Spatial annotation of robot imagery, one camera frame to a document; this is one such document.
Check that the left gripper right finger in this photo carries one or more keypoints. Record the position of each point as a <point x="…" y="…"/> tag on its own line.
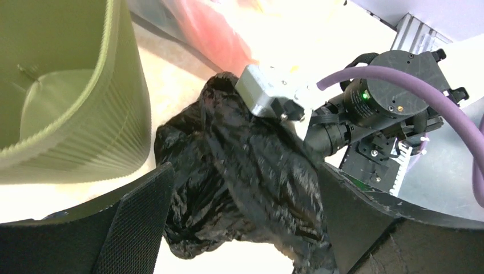
<point x="374" y="232"/>

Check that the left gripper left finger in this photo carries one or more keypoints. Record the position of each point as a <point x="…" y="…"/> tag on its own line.
<point x="118" y="232"/>

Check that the black trash bag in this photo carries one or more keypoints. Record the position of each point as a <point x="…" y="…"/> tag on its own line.
<point x="240" y="177"/>

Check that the green mesh trash bin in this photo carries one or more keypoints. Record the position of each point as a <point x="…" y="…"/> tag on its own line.
<point x="74" y="101"/>

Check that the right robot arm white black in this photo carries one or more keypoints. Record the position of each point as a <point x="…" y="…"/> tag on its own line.
<point x="383" y="128"/>

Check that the clear trash bag with waste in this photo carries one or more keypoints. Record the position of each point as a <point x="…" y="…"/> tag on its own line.
<point x="233" y="34"/>

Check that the grey slotted cable duct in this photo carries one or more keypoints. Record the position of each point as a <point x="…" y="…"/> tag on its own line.
<point x="404" y="155"/>

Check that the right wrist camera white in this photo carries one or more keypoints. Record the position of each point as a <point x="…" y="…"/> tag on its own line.
<point x="271" y="92"/>

